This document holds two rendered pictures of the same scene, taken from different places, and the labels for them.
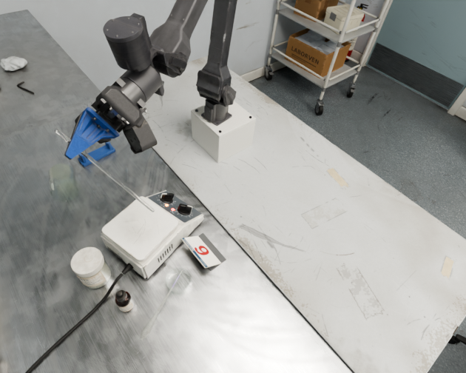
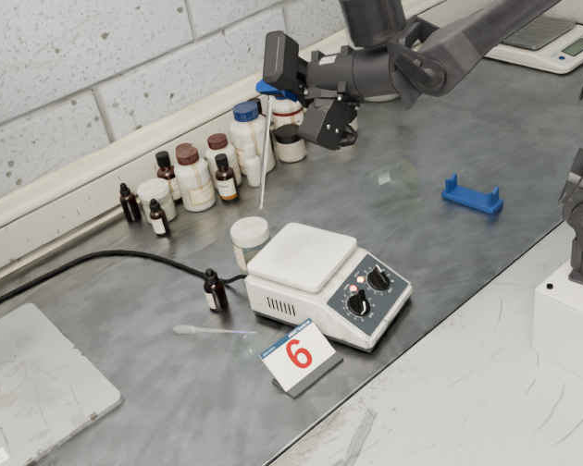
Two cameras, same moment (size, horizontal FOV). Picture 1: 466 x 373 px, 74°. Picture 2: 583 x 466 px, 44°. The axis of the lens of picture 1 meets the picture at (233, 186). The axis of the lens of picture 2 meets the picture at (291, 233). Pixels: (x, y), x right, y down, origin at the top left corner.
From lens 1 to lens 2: 78 cm
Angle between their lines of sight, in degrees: 69
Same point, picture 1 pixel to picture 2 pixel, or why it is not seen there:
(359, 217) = not seen: outside the picture
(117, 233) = (286, 236)
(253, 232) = (361, 434)
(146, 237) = (281, 263)
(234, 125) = not seen: outside the picture
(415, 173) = not seen: outside the picture
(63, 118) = (539, 143)
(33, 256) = (282, 211)
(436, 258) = not seen: outside the picture
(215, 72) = not seen: outside the picture
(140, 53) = (353, 23)
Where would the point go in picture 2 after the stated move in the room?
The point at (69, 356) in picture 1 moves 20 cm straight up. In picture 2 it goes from (163, 277) to (128, 172)
